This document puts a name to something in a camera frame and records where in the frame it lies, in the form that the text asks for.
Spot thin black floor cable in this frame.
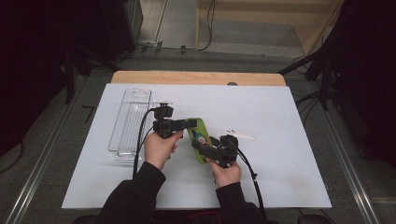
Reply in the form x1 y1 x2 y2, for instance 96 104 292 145
0 141 25 175

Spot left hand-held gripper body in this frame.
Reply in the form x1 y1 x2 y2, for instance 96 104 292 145
152 100 176 140

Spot bundle of black floor cables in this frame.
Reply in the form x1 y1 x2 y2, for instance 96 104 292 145
293 54 325 127

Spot person's right hand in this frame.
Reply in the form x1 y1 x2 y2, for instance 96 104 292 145
205 158 242 189

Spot black curtain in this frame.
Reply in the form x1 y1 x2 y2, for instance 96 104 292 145
0 0 144 158
306 0 396 169

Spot hand-held gripper black cable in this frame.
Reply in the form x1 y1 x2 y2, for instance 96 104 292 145
236 147 269 223
132 106 157 179

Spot green printed phone case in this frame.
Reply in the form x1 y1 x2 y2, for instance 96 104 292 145
186 117 216 165

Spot white table mat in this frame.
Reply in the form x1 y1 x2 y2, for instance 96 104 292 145
61 82 332 209

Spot clear plastic bin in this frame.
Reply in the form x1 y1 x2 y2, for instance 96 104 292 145
106 88 154 161

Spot left hand-held gripper black cable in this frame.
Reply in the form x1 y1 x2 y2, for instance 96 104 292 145
132 106 157 179

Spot black stand legs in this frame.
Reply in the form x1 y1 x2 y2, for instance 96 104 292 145
64 43 120 105
278 46 332 111

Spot right hand-held gripper black cable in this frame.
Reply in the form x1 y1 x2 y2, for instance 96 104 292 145
236 147 269 223

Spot metal floor rail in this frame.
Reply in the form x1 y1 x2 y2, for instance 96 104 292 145
4 76 90 224
306 82 382 224

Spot person's left hand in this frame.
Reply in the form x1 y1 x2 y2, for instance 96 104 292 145
143 130 185 171

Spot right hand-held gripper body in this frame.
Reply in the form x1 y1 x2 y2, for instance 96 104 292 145
214 129 256 169

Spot long black floor cable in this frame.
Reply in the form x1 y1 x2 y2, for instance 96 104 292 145
120 0 218 62

